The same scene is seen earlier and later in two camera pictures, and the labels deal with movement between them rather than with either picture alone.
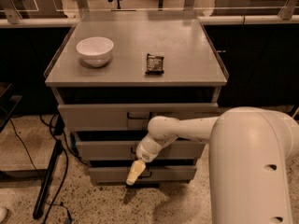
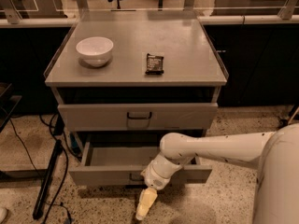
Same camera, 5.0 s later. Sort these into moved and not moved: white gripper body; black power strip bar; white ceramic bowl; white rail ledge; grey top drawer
Moved: white gripper body
Not moved: white ceramic bowl; white rail ledge; black power strip bar; grey top drawer
